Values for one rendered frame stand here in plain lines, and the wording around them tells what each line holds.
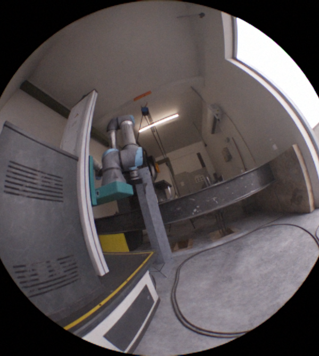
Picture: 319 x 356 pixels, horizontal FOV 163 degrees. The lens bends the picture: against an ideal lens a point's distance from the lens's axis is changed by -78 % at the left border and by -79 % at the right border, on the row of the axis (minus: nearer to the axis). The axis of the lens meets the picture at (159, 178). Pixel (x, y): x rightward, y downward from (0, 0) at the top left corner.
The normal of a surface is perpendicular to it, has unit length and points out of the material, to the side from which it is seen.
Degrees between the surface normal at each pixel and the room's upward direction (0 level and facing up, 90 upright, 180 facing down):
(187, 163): 90
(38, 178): 90
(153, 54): 180
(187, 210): 90
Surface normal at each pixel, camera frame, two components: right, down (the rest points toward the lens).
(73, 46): 0.26, 0.92
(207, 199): -0.30, -0.20
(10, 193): 0.93, -0.32
